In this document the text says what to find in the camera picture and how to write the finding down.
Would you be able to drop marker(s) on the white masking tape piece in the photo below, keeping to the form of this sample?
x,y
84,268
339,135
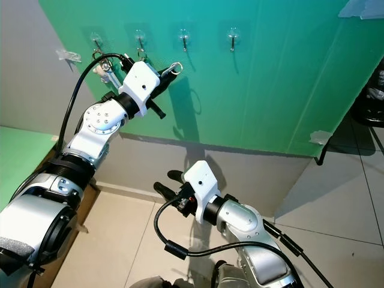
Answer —
x,y
321,137

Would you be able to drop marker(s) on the clear tape strip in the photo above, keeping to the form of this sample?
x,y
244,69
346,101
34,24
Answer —
x,y
69,56

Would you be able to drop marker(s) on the key bunch with white charm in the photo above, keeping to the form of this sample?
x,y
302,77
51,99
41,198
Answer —
x,y
105,73

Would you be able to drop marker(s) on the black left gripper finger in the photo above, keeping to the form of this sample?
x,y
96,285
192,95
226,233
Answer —
x,y
156,111
165,73

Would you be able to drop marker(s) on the grey robot right leg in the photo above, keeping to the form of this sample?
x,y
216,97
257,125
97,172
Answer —
x,y
234,277

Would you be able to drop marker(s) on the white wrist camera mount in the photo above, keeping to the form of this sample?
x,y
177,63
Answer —
x,y
201,180
141,87

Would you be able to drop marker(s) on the green table cover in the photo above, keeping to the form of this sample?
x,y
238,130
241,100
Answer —
x,y
18,162

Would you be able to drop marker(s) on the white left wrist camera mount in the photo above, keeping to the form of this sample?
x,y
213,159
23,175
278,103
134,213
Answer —
x,y
141,87

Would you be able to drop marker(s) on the green wall sheet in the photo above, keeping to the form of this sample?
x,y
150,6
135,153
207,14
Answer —
x,y
264,90

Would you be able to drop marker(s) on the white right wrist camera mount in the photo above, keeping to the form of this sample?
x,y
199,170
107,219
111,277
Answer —
x,y
201,180

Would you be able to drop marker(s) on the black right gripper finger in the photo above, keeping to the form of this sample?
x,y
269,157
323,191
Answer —
x,y
165,192
176,176

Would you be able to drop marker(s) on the grey robot left leg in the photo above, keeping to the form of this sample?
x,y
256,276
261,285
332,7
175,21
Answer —
x,y
153,282

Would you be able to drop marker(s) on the grey robot leg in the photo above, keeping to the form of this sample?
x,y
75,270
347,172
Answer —
x,y
234,277
153,282

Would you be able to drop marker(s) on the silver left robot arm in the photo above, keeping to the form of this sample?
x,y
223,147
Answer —
x,y
102,123

